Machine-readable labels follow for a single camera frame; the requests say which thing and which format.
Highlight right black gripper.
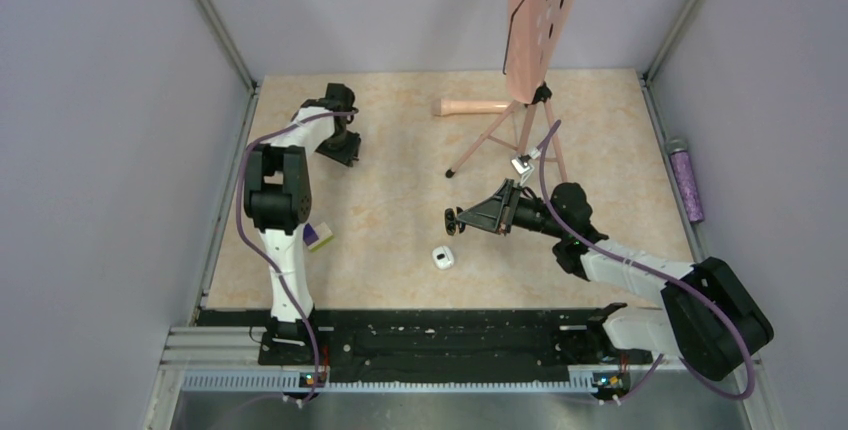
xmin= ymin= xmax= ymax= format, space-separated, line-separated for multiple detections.
xmin=458 ymin=178 xmax=567 ymax=239

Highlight black earbud charging case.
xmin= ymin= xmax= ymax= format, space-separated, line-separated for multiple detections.
xmin=444 ymin=207 xmax=466 ymax=236

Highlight white earbud charging case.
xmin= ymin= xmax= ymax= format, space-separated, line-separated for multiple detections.
xmin=431 ymin=246 xmax=456 ymax=270

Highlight pink music stand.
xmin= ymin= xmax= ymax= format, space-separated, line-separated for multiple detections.
xmin=433 ymin=0 xmax=575 ymax=180

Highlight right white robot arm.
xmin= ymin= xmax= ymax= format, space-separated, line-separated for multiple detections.
xmin=444 ymin=179 xmax=775 ymax=381

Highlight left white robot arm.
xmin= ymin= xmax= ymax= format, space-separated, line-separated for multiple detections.
xmin=237 ymin=83 xmax=361 ymax=366

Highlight purple and wood blocks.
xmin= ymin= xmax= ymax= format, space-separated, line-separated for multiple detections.
xmin=302 ymin=222 xmax=334 ymax=252

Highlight purple glitter bottle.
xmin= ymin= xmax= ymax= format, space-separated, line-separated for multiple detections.
xmin=665 ymin=138 xmax=705 ymax=224

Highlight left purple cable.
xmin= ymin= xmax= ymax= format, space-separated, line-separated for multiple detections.
xmin=235 ymin=107 xmax=360 ymax=408

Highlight purple cable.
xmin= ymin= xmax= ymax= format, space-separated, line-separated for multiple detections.
xmin=535 ymin=119 xmax=758 ymax=403
xmin=235 ymin=107 xmax=360 ymax=408

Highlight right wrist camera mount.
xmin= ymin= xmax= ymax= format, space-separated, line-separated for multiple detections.
xmin=511 ymin=154 xmax=535 ymax=186

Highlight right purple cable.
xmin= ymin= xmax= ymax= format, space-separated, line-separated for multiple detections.
xmin=535 ymin=119 xmax=758 ymax=403

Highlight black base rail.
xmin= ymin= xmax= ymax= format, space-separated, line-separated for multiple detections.
xmin=196 ymin=308 xmax=653 ymax=390

